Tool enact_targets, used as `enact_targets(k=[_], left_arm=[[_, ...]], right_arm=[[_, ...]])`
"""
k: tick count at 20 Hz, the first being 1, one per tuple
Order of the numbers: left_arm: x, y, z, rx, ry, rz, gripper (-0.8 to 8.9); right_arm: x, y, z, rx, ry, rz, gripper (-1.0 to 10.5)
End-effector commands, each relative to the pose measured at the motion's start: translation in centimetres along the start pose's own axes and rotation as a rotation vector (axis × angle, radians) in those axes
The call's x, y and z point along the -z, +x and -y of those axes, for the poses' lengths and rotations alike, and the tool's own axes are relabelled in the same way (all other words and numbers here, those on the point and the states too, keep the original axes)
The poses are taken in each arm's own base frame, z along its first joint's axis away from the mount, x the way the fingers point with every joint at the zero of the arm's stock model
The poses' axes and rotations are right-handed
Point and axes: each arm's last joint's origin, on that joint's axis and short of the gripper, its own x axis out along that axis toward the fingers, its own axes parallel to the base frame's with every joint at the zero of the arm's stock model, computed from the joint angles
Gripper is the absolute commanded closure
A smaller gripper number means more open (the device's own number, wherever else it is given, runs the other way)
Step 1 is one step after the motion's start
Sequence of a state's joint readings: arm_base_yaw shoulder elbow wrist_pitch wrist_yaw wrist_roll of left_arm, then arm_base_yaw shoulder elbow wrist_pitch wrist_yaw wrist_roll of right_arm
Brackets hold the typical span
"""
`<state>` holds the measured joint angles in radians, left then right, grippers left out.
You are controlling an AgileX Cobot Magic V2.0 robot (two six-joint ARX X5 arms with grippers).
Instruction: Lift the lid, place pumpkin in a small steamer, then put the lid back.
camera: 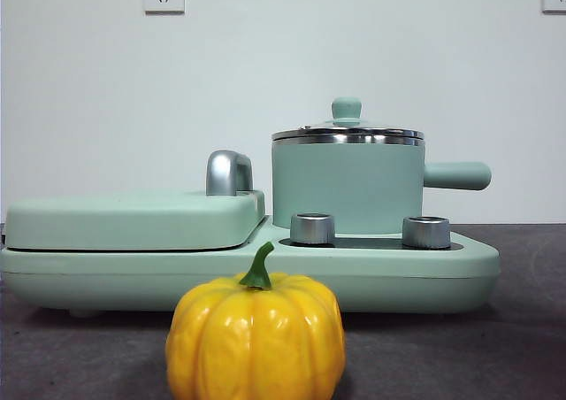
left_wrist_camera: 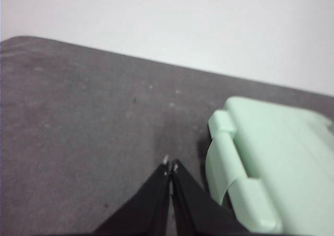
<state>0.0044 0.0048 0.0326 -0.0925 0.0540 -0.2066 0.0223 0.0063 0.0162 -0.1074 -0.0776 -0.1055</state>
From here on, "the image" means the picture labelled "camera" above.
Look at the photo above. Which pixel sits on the mint green griddle cover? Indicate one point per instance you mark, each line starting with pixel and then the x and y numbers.
pixel 132 223

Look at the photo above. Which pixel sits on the silver control knob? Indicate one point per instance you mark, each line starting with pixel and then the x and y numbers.
pixel 426 233
pixel 311 229

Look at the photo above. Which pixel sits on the yellow pumpkin with green stem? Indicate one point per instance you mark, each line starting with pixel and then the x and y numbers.
pixel 256 338

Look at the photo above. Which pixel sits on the glass pot lid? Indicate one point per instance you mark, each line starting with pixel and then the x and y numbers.
pixel 347 108

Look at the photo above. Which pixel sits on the mint green breakfast machine base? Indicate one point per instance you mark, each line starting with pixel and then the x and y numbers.
pixel 110 280

